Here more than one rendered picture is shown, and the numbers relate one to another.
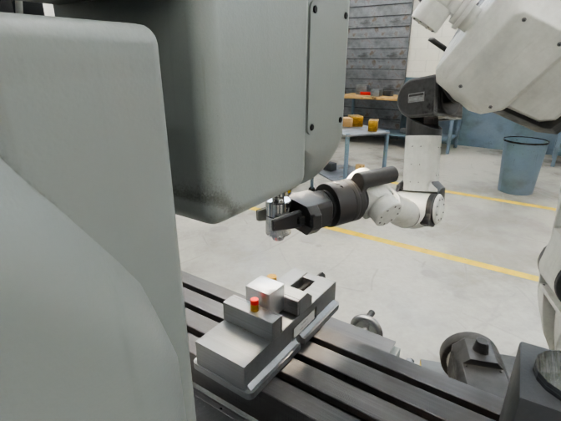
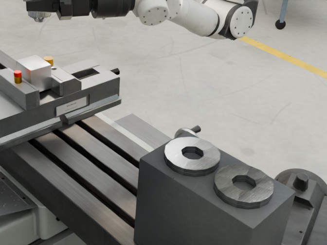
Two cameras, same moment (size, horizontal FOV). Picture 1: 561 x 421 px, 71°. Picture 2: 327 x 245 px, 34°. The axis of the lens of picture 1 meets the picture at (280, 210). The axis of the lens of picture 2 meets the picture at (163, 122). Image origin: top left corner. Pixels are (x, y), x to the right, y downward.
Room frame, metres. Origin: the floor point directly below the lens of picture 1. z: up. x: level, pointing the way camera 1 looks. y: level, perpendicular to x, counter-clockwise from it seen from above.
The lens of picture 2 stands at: (-0.32, -0.42, 1.65)
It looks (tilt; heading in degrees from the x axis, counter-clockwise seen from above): 33 degrees down; 8
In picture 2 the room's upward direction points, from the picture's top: 6 degrees clockwise
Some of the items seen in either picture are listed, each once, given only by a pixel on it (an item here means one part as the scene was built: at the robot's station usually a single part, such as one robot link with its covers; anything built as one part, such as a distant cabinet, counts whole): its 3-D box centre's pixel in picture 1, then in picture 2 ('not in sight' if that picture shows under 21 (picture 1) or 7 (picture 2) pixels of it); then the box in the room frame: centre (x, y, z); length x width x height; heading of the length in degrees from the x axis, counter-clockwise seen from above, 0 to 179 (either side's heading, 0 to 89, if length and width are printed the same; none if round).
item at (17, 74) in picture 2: (254, 304); (17, 77); (0.65, 0.05, 1.06); 0.02 x 0.02 x 0.03
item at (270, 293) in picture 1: (265, 296); (34, 74); (0.69, 0.03, 1.05); 0.06 x 0.05 x 0.06; 55
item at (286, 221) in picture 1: (288, 222); (42, 6); (0.65, -0.01, 1.23); 0.06 x 0.02 x 0.03; 121
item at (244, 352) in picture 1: (274, 312); (46, 92); (0.71, 0.01, 0.99); 0.35 x 0.15 x 0.11; 145
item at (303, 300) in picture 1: (280, 293); (55, 75); (0.74, 0.00, 1.03); 0.12 x 0.06 x 0.04; 55
